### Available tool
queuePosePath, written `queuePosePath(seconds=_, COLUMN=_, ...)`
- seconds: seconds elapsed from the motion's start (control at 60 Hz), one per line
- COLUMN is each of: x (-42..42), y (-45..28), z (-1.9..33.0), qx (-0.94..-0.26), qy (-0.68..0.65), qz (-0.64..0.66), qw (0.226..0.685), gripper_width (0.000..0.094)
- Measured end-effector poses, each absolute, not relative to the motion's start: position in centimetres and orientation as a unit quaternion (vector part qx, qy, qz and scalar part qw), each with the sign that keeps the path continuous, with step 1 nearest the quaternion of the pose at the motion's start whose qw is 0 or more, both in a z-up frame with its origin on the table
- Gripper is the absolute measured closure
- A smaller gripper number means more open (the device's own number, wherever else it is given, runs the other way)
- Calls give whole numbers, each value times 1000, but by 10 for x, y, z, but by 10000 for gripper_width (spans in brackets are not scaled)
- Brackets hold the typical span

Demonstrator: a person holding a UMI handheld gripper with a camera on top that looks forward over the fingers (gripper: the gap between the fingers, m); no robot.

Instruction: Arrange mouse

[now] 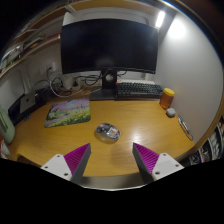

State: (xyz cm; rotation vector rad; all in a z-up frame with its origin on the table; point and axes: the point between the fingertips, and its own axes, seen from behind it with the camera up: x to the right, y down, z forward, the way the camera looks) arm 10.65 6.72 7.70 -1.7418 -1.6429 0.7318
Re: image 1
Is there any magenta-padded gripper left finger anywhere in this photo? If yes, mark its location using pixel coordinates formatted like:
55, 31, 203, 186
40, 143, 92, 185

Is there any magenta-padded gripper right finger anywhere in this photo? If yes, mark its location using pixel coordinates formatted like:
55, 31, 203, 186
132, 142, 185, 185

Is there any transparent computer mouse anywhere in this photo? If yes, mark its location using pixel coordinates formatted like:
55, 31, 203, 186
94, 122, 122, 144

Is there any flower-print mouse pad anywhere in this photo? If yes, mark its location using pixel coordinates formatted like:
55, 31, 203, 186
43, 97, 92, 129

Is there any pen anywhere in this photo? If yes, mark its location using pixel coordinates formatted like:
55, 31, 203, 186
177, 114, 194, 142

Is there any shelf unit with books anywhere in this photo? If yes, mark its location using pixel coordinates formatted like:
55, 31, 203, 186
188, 123, 224, 166

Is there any small white earbud case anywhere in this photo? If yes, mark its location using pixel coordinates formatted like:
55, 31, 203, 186
165, 107, 177, 118

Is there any pale green appliance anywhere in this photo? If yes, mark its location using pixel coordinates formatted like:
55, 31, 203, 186
0, 104, 16, 145

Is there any orange jar with yellow lid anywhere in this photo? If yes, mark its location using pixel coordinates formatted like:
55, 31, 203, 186
159, 87, 176, 110

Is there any black computer stand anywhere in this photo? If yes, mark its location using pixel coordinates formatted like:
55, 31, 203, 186
8, 88, 48, 126

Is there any silver mini computer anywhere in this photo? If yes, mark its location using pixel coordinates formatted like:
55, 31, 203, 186
19, 91, 37, 114

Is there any black keyboard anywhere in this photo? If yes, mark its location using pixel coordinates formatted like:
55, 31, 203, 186
115, 81, 164, 100

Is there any white power strip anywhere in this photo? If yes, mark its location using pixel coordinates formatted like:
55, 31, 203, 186
53, 74, 84, 93

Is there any black computer monitor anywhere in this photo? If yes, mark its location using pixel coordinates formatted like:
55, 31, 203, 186
60, 18, 160, 102

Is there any bright ceiling light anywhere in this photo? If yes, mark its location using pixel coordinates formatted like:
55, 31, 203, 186
154, 10, 167, 29

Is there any white cable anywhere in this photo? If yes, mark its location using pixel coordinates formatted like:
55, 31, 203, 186
49, 68, 101, 98

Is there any black cable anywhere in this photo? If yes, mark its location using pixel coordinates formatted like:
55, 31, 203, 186
74, 73, 103, 87

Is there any white wall socket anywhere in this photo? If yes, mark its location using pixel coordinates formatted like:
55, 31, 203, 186
46, 62, 58, 73

